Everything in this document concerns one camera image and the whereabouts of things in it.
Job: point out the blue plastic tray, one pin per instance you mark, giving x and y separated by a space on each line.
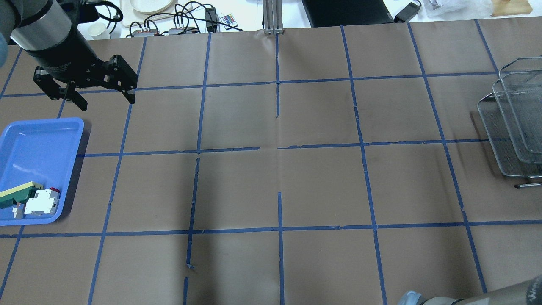
42 151

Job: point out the white circuit breaker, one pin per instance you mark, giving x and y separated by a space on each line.
44 202

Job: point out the black power adapter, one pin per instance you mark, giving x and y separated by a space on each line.
408 12

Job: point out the clear plastic bag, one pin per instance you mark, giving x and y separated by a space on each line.
458 9

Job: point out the wooden cutting board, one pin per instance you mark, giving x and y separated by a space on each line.
511 7

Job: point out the black laptop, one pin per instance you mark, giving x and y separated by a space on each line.
329 13

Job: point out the green yellow terminal block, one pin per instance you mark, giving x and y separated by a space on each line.
16 197

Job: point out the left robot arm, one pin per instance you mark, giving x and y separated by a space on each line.
19 17

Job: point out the beige round plate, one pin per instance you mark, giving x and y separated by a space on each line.
149 7

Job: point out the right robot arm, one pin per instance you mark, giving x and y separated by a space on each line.
525 293

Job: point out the white paper cup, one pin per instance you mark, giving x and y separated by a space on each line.
98 31

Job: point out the wire mesh shelf basket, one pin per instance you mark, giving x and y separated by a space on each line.
511 117

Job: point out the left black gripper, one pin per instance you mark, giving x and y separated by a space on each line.
63 58

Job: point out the aluminium frame post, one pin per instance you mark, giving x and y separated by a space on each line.
272 17

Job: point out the beige tray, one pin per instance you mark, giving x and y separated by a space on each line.
130 15

